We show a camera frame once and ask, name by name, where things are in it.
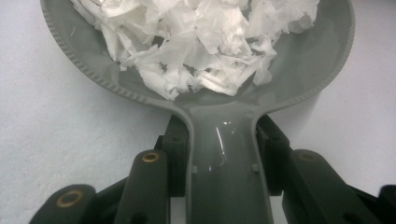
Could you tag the grey dustpan with orange edge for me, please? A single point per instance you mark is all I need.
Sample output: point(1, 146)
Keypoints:
point(227, 174)

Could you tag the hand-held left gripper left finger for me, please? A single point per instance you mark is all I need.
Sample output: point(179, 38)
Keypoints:
point(177, 155)

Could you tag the pile of white paper scraps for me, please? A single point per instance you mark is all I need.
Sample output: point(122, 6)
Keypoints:
point(199, 46)

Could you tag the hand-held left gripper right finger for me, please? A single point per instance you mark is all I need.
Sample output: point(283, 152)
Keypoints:
point(274, 155)

